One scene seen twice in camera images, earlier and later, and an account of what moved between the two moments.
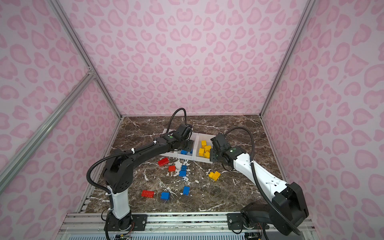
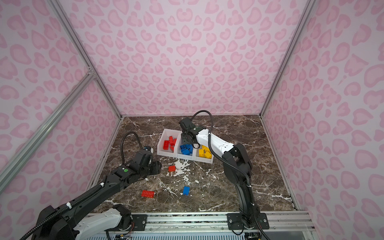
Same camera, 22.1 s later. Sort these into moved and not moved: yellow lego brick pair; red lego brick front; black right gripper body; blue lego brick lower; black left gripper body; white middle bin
Moved: black right gripper body; yellow lego brick pair; black left gripper body
Not moved: blue lego brick lower; red lego brick front; white middle bin
